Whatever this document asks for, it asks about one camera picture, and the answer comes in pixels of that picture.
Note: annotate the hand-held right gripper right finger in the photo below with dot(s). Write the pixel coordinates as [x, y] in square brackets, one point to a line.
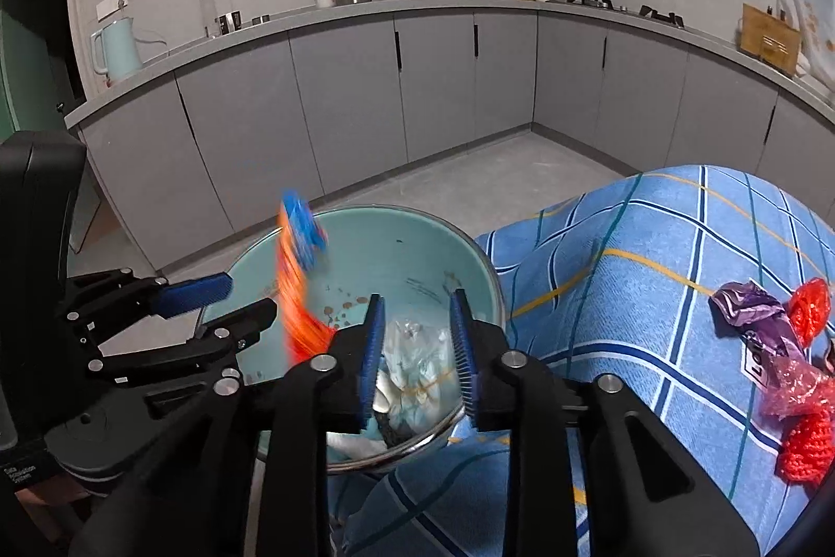
[464, 361]

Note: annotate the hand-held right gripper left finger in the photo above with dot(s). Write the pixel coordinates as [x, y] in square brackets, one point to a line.
[372, 361]

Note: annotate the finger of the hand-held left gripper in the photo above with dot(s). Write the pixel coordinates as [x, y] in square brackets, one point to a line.
[196, 296]
[248, 319]

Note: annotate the orange blue snack wrapper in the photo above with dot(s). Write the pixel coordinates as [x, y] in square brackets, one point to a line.
[297, 270]

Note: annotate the teal metal bucket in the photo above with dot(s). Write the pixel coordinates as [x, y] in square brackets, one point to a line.
[404, 250]

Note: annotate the purple wrapper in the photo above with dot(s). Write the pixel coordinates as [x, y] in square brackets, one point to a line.
[750, 309]

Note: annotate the blue plaid cloth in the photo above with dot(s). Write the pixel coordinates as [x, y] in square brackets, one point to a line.
[620, 302]

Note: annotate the light teal electric kettle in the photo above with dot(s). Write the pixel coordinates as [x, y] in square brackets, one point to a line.
[117, 48]

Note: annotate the grey lower cabinets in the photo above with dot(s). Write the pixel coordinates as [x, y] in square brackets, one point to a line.
[443, 87]

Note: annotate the clear glass bottle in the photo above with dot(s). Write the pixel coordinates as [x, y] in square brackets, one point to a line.
[209, 12]

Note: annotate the pink clear plastic bag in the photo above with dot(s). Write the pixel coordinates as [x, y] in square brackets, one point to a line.
[792, 387]

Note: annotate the red mesh bag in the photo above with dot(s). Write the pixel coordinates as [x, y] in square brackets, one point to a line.
[805, 452]
[809, 302]

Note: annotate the gas stove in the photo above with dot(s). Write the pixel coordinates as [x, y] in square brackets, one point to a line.
[652, 15]

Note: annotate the wooden knife block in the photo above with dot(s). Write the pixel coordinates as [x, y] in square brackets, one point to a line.
[770, 38]

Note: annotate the green door frame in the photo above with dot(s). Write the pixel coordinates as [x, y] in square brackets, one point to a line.
[26, 74]

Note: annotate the white wall socket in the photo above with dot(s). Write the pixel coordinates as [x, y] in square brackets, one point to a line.
[112, 6]

